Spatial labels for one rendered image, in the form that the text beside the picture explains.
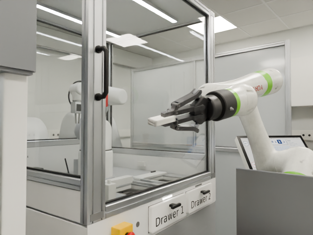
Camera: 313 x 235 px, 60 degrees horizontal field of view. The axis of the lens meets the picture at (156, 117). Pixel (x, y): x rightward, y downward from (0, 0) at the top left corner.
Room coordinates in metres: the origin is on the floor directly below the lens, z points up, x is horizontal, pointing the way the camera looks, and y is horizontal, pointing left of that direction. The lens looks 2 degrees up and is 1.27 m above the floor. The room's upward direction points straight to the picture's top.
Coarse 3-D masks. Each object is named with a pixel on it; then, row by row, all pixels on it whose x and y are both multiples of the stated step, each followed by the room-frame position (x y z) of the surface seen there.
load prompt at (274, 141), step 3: (273, 141) 1.94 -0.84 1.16; (276, 141) 1.94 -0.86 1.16; (279, 141) 1.95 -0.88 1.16; (282, 141) 1.95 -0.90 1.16; (285, 141) 1.95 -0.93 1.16; (249, 144) 1.89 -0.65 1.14; (273, 144) 1.92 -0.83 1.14; (276, 144) 1.92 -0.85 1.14; (279, 144) 1.93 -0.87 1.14; (282, 144) 1.93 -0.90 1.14; (285, 144) 1.94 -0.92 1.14
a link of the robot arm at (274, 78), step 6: (252, 72) 1.19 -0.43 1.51; (258, 72) 1.17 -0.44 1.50; (264, 72) 1.17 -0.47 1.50; (270, 72) 1.19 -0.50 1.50; (276, 72) 1.21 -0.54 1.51; (270, 78) 1.16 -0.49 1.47; (276, 78) 1.19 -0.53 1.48; (282, 78) 1.22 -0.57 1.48; (270, 84) 1.16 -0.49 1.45; (276, 84) 1.19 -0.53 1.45; (282, 84) 1.23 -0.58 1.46; (270, 90) 1.18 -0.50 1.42; (276, 90) 1.22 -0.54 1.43
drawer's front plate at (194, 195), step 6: (204, 186) 1.55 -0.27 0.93; (210, 186) 1.61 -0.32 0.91; (186, 192) 1.41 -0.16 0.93; (192, 192) 1.44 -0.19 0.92; (198, 192) 1.49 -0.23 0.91; (210, 192) 1.61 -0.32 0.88; (186, 198) 1.41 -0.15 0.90; (192, 198) 1.43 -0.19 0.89; (198, 198) 1.49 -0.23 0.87; (186, 204) 1.41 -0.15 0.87; (192, 204) 1.43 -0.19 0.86; (204, 204) 1.55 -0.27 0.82; (186, 210) 1.41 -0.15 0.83; (192, 210) 1.43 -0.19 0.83
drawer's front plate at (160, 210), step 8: (168, 200) 1.25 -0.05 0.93; (176, 200) 1.30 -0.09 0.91; (184, 200) 1.37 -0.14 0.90; (152, 208) 1.15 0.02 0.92; (160, 208) 1.20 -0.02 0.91; (168, 208) 1.25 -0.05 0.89; (176, 208) 1.30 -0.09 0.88; (184, 208) 1.37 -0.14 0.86; (152, 216) 1.15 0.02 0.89; (160, 216) 1.20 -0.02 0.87; (176, 216) 1.30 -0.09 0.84; (152, 224) 1.15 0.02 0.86; (160, 224) 1.20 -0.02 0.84; (168, 224) 1.25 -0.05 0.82; (152, 232) 1.15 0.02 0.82
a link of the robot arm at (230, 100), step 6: (216, 90) 0.82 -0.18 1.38; (222, 90) 0.82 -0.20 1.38; (228, 90) 0.82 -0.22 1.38; (216, 96) 0.80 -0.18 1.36; (222, 96) 0.79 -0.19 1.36; (228, 96) 0.80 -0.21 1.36; (234, 96) 0.81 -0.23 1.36; (222, 102) 0.79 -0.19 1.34; (228, 102) 0.79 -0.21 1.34; (234, 102) 0.81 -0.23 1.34; (222, 108) 0.79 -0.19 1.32; (228, 108) 0.79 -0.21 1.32; (234, 108) 0.81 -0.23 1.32; (222, 114) 0.80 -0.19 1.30; (228, 114) 0.80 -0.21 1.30; (216, 120) 0.82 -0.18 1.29
